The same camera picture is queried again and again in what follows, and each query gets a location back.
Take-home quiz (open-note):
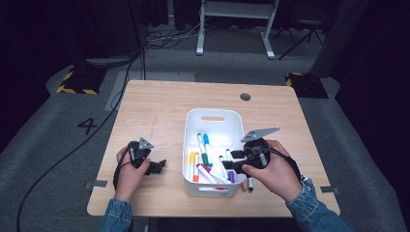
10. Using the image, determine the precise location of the person's left hand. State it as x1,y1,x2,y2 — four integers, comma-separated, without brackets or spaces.
114,146,152,203

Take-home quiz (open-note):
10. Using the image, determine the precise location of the black tripod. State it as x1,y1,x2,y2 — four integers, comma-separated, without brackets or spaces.
278,13,327,61

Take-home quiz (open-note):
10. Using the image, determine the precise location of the hand-held gripper cable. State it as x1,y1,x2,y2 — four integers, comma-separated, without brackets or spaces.
112,146,134,191
265,147,304,183

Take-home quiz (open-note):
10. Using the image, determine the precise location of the dark green marker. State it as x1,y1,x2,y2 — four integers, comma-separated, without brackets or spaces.
196,132,210,166

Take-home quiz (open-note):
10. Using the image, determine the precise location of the grey stand base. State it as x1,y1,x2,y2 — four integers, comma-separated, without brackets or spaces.
85,56,133,68

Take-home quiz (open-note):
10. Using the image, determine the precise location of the orange marker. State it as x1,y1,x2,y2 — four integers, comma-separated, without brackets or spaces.
192,152,201,184

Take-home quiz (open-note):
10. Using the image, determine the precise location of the right hand-held gripper cable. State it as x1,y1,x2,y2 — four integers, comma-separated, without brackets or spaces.
265,147,304,183

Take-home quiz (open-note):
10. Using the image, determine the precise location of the white plastic bin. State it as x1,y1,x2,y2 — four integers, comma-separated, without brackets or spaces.
182,108,249,198

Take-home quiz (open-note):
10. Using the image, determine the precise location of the black yellow striped base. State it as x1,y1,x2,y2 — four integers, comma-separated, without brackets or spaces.
284,72,329,100
55,65,108,96

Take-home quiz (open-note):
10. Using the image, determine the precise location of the white metal desk frame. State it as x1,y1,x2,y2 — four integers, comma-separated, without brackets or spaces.
195,0,280,60

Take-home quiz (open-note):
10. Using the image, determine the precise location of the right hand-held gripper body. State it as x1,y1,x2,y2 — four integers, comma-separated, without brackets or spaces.
240,126,281,169

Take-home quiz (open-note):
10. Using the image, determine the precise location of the long black floor cable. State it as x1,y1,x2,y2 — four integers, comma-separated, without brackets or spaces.
15,47,144,232

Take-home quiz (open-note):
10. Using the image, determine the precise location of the floor cable bundle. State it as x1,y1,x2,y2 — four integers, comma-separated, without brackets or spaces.
143,18,207,50

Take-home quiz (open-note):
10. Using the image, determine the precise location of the light blue marker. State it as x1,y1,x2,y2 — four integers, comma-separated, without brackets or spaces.
202,133,214,168

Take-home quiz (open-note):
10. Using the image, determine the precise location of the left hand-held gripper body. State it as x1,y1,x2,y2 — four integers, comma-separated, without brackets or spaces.
128,137,155,169

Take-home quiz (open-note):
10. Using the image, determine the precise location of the magenta marker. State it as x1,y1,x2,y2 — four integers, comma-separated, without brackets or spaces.
195,162,219,185

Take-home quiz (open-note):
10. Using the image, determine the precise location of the dark grey column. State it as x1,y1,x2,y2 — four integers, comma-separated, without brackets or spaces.
308,0,371,79

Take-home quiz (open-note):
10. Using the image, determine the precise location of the left hand-held gripper cable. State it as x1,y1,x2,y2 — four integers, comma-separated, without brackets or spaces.
112,146,134,191

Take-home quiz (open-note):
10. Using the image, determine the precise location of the purple marker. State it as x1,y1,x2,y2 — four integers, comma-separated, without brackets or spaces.
225,148,236,184

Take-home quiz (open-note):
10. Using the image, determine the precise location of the yellow marker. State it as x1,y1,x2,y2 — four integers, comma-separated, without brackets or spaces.
189,151,196,183

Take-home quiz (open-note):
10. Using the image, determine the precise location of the person's right hand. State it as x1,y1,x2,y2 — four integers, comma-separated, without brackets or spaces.
241,138,304,204

